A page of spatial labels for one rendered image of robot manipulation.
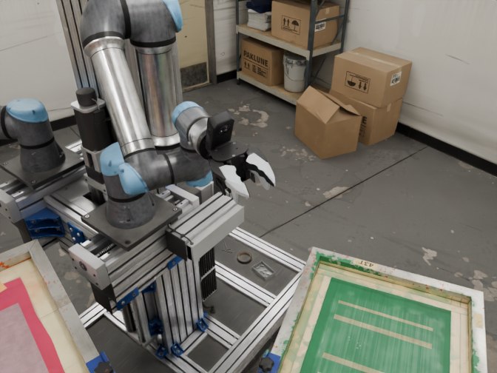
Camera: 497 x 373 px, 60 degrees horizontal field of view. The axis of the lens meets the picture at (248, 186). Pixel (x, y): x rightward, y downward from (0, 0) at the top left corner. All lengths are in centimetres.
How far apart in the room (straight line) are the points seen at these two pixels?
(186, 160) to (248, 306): 155
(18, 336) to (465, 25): 375
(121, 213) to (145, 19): 55
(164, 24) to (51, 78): 363
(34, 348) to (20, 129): 72
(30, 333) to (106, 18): 87
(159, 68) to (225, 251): 174
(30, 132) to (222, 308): 136
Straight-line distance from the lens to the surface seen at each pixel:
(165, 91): 119
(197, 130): 91
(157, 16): 112
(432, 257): 324
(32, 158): 169
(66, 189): 174
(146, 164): 98
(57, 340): 137
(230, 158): 81
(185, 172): 100
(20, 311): 145
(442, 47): 425
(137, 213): 132
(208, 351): 229
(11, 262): 155
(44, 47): 462
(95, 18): 109
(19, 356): 138
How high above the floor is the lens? 211
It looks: 36 degrees down
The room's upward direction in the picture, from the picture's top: straight up
